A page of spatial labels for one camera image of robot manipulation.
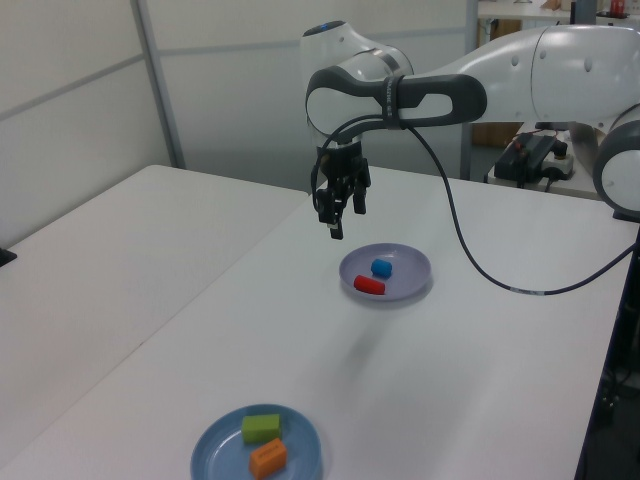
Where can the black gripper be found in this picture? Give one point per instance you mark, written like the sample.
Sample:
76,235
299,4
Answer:
345,167

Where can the small blue block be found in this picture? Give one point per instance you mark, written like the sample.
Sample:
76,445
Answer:
382,268

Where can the red cylinder block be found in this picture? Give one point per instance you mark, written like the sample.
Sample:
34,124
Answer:
370,286

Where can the green rectangular block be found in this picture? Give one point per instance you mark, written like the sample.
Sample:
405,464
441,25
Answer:
261,429

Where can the orange rectangular block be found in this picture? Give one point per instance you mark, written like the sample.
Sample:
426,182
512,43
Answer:
268,457

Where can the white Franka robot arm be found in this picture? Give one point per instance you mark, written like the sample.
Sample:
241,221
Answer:
550,70

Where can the purple plate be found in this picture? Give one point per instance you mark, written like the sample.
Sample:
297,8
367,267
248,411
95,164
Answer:
405,262

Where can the brown cardboard box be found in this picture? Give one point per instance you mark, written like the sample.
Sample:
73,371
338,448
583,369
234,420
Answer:
495,134

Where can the black controller box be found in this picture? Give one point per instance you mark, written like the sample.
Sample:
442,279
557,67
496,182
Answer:
520,155

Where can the white emergency stop box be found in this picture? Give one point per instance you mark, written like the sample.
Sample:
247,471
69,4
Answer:
560,162

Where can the blue plate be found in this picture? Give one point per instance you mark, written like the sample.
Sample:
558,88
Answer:
220,450

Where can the red can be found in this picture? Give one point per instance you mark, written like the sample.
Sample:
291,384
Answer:
618,6

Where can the small black table clamp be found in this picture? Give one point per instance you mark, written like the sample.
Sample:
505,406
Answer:
6,256

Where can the black table frame leg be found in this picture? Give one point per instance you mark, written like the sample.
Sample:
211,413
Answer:
627,350

